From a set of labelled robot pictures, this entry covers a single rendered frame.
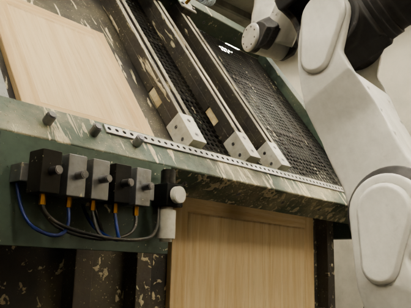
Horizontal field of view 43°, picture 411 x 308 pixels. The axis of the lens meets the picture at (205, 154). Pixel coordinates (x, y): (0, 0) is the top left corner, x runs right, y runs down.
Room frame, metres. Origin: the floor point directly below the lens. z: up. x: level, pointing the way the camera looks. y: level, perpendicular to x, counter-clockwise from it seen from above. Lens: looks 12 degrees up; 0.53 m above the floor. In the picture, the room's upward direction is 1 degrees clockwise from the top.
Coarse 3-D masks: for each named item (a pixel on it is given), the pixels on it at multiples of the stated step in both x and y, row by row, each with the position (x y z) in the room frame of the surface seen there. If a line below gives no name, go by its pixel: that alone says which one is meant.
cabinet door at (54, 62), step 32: (0, 0) 1.44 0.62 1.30; (0, 32) 1.34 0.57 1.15; (32, 32) 1.46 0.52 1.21; (64, 32) 1.59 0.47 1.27; (96, 32) 1.73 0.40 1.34; (32, 64) 1.36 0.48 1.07; (64, 64) 1.47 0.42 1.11; (96, 64) 1.59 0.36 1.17; (32, 96) 1.27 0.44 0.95; (64, 96) 1.37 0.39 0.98; (96, 96) 1.48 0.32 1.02; (128, 96) 1.60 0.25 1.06; (128, 128) 1.48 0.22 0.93
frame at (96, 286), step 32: (320, 224) 2.50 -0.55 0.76; (0, 256) 1.38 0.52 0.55; (32, 256) 1.45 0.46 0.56; (64, 256) 1.52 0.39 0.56; (96, 256) 1.60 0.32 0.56; (128, 256) 1.67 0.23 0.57; (160, 256) 1.79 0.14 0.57; (320, 256) 2.50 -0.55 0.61; (0, 288) 1.39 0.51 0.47; (32, 288) 1.46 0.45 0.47; (64, 288) 1.51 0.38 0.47; (96, 288) 1.61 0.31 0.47; (128, 288) 1.66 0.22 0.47; (160, 288) 1.80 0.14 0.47; (320, 288) 2.50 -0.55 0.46
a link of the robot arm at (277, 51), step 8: (256, 0) 1.33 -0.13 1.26; (264, 0) 1.31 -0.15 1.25; (272, 0) 1.32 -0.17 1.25; (256, 8) 1.32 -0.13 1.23; (264, 8) 1.31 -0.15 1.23; (272, 8) 1.32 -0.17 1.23; (256, 16) 1.32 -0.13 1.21; (264, 16) 1.31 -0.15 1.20; (256, 48) 1.29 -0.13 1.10; (272, 48) 1.30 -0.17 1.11; (280, 48) 1.31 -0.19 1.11; (288, 48) 1.32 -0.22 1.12; (264, 56) 1.34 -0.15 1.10; (272, 56) 1.33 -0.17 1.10; (280, 56) 1.33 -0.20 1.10
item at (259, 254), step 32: (192, 224) 1.87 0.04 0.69; (224, 224) 2.00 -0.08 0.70; (256, 224) 2.15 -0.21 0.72; (288, 224) 2.31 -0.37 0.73; (192, 256) 1.88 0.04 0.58; (224, 256) 2.00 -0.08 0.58; (256, 256) 2.15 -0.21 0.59; (288, 256) 2.31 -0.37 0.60; (192, 288) 1.88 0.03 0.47; (224, 288) 2.01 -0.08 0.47; (256, 288) 2.15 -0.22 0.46; (288, 288) 2.31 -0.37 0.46
